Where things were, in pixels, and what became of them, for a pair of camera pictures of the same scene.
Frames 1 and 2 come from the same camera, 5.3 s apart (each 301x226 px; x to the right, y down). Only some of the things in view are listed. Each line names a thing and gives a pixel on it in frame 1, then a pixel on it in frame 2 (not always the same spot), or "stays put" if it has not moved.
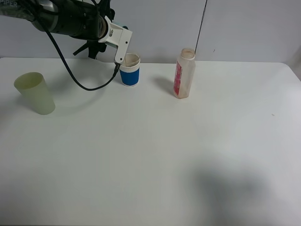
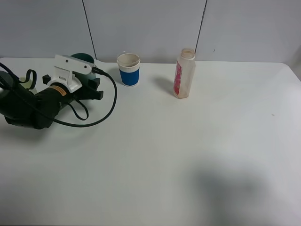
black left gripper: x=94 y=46 → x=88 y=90
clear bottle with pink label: x=185 y=74 stays put
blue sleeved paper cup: x=130 y=69 stays put
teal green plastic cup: x=118 y=23 → x=87 y=58
